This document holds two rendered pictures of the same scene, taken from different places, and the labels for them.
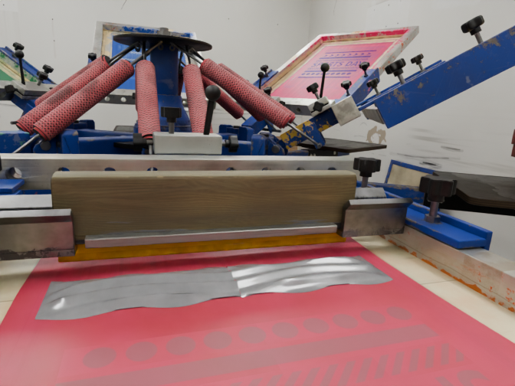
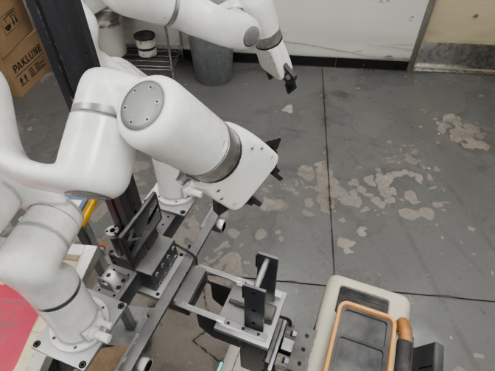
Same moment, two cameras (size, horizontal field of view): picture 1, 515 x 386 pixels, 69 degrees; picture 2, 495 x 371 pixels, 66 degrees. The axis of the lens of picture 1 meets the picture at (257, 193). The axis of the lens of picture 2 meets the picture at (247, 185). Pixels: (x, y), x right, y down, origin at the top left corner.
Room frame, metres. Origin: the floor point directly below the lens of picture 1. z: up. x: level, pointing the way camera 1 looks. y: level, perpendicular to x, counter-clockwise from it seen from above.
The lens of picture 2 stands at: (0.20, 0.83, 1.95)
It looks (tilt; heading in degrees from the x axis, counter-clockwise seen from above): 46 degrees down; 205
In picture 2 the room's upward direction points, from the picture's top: straight up
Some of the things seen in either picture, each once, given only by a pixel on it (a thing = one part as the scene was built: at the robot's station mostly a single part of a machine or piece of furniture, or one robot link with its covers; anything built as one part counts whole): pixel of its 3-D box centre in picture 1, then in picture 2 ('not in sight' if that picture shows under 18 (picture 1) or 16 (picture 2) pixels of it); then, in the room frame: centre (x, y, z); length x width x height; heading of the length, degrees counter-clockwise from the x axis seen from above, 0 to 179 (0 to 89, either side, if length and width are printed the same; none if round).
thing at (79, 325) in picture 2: not in sight; (74, 310); (0.02, 0.36, 1.21); 0.16 x 0.13 x 0.15; 94
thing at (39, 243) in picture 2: not in sight; (41, 261); (0.01, 0.34, 1.37); 0.13 x 0.10 x 0.16; 16
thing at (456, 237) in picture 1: (391, 220); not in sight; (0.55, -0.21, 0.98); 0.30 x 0.05 x 0.07; 19
